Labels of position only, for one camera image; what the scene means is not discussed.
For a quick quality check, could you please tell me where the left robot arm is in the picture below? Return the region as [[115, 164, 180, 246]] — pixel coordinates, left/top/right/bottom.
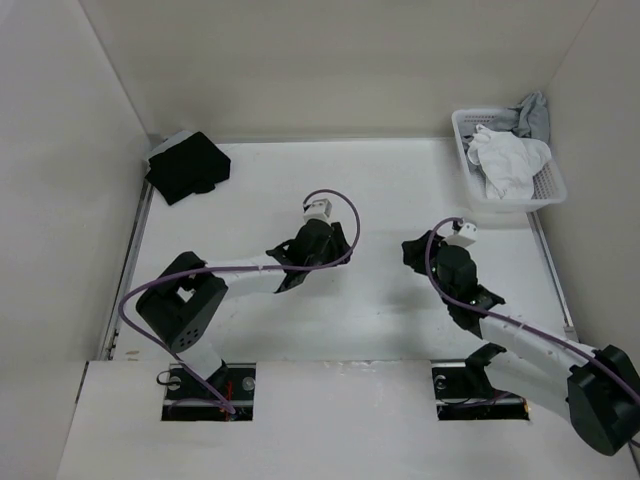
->
[[135, 219, 352, 399]]

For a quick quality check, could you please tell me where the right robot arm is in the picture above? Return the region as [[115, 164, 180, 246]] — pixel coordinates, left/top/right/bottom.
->
[[401, 219, 639, 456]]

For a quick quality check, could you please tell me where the folded black tank top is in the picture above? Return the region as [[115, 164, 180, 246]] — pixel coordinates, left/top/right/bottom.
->
[[145, 132, 231, 206]]

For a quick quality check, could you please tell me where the grey tank top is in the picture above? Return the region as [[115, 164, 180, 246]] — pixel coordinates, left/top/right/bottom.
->
[[455, 91, 550, 144]]

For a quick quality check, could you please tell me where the white folded tank top underneath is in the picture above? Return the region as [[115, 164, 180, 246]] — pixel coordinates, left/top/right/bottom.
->
[[146, 130, 193, 162]]

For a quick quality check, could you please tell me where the white plastic basket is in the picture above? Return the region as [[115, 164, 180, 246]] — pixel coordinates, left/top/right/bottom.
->
[[451, 106, 567, 214]]

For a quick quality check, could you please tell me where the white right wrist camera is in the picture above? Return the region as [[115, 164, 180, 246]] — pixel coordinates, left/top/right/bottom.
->
[[444, 219, 478, 248]]

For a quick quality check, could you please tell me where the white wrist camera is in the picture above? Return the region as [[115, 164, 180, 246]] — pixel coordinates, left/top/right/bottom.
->
[[444, 219, 478, 248], [303, 198, 332, 223]]

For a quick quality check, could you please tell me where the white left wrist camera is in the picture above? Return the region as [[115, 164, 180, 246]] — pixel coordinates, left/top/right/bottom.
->
[[303, 198, 332, 223]]

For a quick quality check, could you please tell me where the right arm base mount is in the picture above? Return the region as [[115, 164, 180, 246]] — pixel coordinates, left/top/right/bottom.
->
[[431, 343, 529, 421]]

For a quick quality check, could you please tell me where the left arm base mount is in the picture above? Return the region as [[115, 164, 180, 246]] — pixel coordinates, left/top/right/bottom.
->
[[156, 363, 257, 422]]

